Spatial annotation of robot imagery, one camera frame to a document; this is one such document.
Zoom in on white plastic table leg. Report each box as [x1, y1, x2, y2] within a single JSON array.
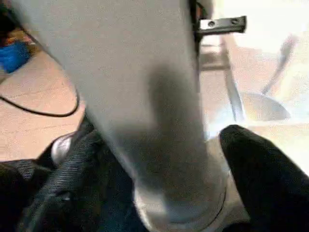
[[11, 0, 230, 232]]

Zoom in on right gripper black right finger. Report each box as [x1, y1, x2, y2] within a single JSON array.
[[218, 124, 309, 232]]

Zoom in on silver dome stand base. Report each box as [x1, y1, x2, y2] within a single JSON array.
[[238, 91, 291, 122]]

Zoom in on blue object on floor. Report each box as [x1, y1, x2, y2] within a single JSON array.
[[0, 40, 32, 73]]

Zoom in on tangle of floor cables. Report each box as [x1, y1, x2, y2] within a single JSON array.
[[0, 24, 81, 118]]

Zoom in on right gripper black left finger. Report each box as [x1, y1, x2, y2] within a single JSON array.
[[16, 130, 146, 232]]

